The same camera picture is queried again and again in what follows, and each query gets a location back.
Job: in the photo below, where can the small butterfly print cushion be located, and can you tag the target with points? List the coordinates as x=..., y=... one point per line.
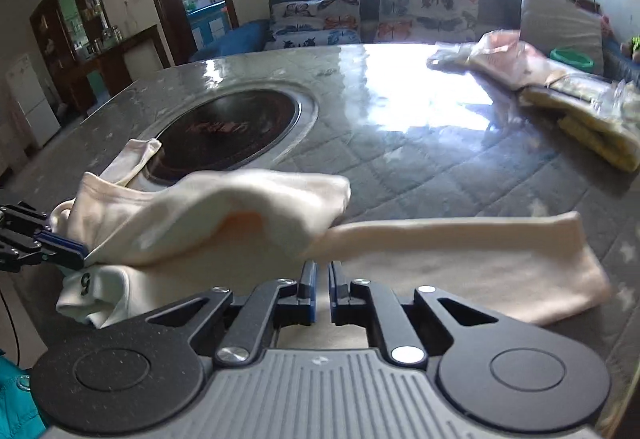
x=315, y=21

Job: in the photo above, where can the yellow folded garment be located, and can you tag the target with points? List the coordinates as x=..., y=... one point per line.
x=595, y=119

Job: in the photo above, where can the cream white garment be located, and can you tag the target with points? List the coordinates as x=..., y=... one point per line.
x=210, y=219

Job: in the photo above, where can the large butterfly print cushion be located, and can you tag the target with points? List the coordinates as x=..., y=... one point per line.
x=427, y=11

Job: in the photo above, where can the white refrigerator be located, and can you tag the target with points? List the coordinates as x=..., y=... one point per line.
x=30, y=104

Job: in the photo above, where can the blue sofa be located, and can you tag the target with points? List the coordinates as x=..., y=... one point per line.
x=240, y=36

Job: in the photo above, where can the dark wooden display cabinet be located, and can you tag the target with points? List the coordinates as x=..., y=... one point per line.
x=75, y=34

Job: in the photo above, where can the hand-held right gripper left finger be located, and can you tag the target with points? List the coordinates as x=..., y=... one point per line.
x=311, y=291

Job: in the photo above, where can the green bowl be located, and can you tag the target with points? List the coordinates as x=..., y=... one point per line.
x=572, y=58

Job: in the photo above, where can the pink folded garment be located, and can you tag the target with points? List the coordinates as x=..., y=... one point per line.
x=500, y=56

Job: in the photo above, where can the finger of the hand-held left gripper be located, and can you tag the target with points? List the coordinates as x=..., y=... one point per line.
x=57, y=240
x=60, y=259

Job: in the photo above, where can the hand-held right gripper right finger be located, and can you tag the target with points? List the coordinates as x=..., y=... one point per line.
x=334, y=291

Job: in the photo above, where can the grey plain pillow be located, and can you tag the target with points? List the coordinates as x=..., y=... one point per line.
x=560, y=26

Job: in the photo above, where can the teal jacket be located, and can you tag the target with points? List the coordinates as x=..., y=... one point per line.
x=15, y=399

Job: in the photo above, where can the round black induction cooktop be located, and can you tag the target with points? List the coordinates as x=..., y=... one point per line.
x=225, y=129

